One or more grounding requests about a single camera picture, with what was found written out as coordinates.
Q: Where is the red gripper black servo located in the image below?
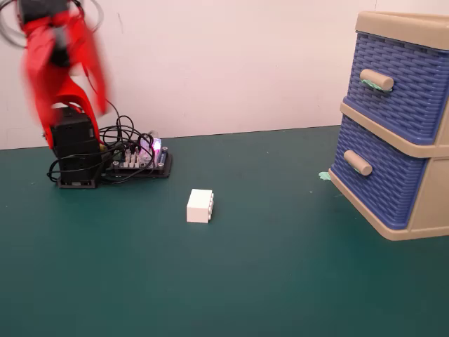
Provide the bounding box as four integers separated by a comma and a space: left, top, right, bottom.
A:
20, 13, 110, 127

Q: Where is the white building block cube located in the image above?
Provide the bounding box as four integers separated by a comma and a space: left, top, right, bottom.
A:
186, 188, 215, 223

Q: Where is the blue wicker drawer beige handle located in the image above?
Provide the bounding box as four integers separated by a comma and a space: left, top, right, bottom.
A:
330, 114, 431, 228

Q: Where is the black controller circuit board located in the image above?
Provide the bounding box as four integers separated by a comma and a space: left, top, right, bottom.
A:
105, 136, 173, 180

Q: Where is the dark green table mat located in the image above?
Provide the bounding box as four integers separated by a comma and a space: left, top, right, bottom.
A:
0, 124, 449, 337

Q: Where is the grey arm cable loop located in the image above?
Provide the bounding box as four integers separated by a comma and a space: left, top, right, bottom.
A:
0, 0, 27, 48

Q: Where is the black cable bundle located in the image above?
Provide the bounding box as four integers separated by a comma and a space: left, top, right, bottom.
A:
47, 100, 159, 185

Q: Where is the blue wicker drawer taped handle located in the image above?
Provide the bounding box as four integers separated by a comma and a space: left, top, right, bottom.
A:
345, 30, 449, 145

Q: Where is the beige plastic drawer cabinet frame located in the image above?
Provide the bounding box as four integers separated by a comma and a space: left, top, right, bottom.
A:
328, 10, 449, 242

